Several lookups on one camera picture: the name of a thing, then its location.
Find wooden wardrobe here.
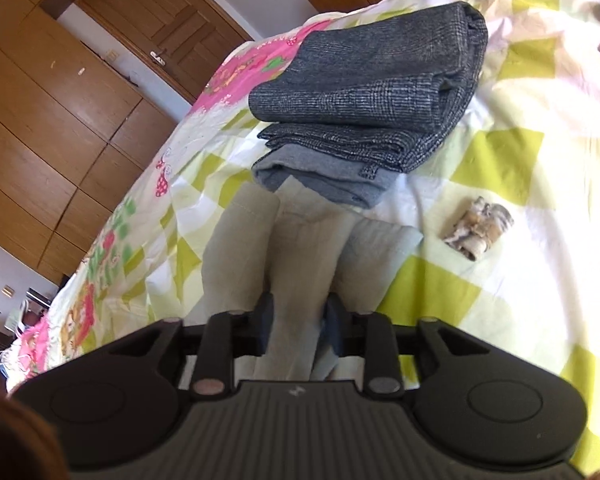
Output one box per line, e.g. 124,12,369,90
0,0,191,286

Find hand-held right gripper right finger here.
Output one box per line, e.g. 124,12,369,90
324,291,492,402

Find beige pants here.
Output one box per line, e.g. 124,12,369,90
185,180,423,386

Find small crumpled printed cloth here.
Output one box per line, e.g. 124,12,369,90
442,199,515,263

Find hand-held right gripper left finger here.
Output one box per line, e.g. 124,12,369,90
107,290,276,402

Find white cable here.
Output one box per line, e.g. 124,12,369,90
0,347,28,377

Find wooden door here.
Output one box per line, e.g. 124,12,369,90
75,0,256,106

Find dark grey plaid folded pants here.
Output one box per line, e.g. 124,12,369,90
248,1,489,173

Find reddish brown clothing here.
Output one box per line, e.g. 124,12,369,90
0,382,63,480

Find printed checked bedsheet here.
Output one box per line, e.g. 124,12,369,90
5,0,600,480

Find grey-blue folded pants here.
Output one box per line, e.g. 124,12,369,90
252,142,398,208

